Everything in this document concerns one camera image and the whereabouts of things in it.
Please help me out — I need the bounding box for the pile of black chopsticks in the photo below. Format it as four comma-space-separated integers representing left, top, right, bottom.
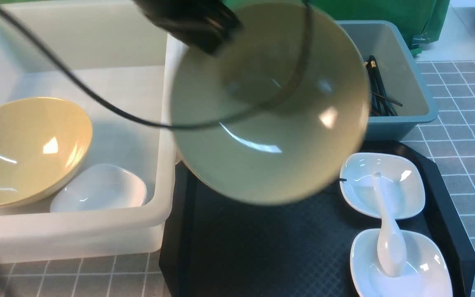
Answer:
364, 56, 403, 117

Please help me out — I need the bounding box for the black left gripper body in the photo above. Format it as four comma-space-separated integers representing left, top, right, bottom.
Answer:
134, 0, 242, 56

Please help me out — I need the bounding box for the black plastic serving tray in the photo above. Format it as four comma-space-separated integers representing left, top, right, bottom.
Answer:
158, 141, 475, 297

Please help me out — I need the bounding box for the blue plastic bin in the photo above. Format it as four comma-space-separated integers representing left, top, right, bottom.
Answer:
338, 20, 438, 141

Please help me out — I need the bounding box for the white ceramic soup spoon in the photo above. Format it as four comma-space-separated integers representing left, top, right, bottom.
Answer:
372, 172, 407, 278

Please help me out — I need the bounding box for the white square dish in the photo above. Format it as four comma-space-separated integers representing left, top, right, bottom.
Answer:
349, 228, 454, 297
340, 152, 426, 220

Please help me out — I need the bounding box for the yellow bowl in tub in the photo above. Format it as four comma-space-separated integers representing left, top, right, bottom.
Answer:
0, 97, 94, 207

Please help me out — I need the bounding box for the white dish in tub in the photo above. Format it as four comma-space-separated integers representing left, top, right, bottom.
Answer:
49, 164, 148, 213

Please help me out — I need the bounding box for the yellow-green noodle bowl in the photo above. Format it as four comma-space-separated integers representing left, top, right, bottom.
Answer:
169, 0, 370, 205

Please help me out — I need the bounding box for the black cable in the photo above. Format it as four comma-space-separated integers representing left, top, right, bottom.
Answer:
0, 0, 314, 131

